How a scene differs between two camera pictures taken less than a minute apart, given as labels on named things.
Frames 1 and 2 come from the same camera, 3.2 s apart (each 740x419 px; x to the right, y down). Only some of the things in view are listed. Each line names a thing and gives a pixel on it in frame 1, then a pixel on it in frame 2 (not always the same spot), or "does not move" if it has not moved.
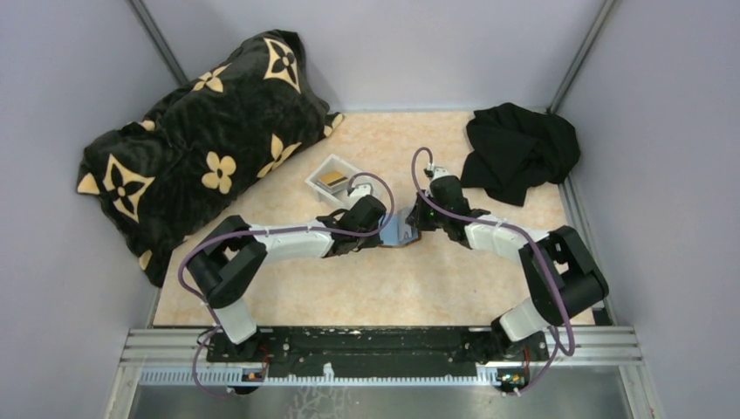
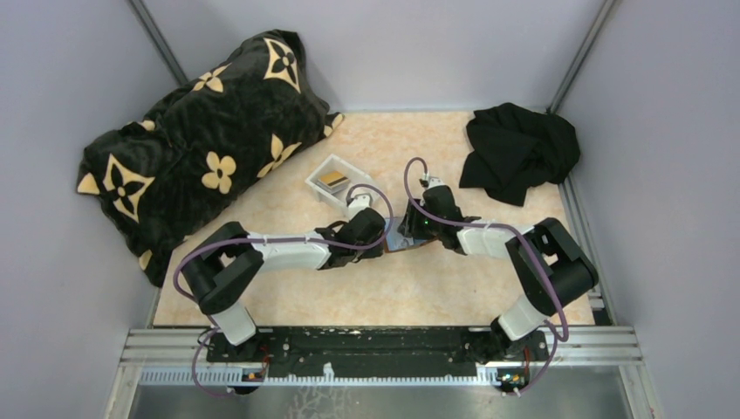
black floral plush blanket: (202, 145) does not move
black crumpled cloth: (515, 147) does not move
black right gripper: (416, 218) to (410, 228)
